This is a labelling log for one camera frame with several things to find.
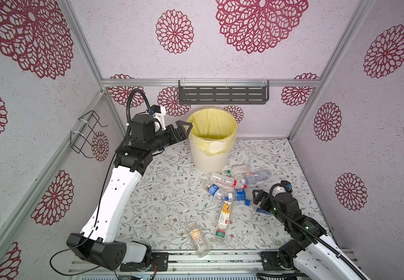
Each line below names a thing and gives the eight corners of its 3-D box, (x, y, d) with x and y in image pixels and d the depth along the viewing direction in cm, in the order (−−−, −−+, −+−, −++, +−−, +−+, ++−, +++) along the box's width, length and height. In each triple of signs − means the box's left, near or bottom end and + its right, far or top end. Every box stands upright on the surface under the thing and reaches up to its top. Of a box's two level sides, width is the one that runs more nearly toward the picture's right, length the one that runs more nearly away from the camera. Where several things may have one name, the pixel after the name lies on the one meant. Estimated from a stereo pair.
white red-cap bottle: (208, 182, 100) (209, 178, 96) (213, 172, 104) (213, 168, 101) (233, 191, 96) (234, 187, 93) (237, 181, 100) (238, 177, 97)
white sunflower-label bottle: (216, 227, 85) (217, 222, 80) (222, 204, 92) (223, 199, 87) (225, 230, 84) (227, 225, 79) (231, 207, 91) (232, 202, 86)
